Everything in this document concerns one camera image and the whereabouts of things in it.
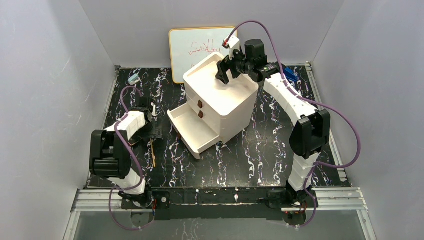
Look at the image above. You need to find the thin wooden makeup pencil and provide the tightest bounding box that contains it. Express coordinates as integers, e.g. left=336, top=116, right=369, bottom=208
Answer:
left=149, top=139, right=156, bottom=168

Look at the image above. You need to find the white drawer organizer box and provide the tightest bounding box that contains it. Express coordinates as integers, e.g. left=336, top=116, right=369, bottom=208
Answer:
left=183, top=52, right=259, bottom=143

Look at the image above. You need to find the white bottom drawer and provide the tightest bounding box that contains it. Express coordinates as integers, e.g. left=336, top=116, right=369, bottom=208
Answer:
left=167, top=103, right=220, bottom=160

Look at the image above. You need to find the black compact powder case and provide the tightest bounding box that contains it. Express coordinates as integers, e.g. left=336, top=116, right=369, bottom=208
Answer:
left=128, top=140, right=140, bottom=147

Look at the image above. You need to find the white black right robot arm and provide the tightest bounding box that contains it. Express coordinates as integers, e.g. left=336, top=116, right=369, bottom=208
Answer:
left=215, top=36, right=331, bottom=203

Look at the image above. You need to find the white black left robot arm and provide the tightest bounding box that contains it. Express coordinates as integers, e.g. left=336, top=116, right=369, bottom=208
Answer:
left=89, top=97, right=162, bottom=195

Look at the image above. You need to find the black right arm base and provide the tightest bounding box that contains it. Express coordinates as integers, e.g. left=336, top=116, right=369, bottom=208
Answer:
left=256, top=185, right=319, bottom=209

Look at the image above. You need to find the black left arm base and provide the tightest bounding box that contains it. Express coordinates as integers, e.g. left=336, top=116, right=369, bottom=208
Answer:
left=118, top=188, right=171, bottom=210

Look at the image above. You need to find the light blue small stapler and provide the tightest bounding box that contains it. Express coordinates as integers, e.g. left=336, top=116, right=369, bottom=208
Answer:
left=128, top=74, right=140, bottom=86

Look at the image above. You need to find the blue black stapler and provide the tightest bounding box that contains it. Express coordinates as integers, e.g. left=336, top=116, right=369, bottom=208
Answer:
left=283, top=66, right=299, bottom=83

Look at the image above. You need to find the yellow framed whiteboard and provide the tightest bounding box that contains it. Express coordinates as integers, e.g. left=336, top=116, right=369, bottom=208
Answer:
left=168, top=26, right=234, bottom=84

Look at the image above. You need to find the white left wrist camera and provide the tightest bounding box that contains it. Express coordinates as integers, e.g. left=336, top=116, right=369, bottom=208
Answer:
left=151, top=102, right=157, bottom=117

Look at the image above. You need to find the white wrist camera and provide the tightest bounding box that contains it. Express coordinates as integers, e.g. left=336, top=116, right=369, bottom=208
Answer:
left=151, top=102, right=157, bottom=117
left=222, top=35, right=240, bottom=60

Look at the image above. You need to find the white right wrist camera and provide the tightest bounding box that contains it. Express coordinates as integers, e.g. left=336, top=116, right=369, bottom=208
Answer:
left=222, top=35, right=240, bottom=60

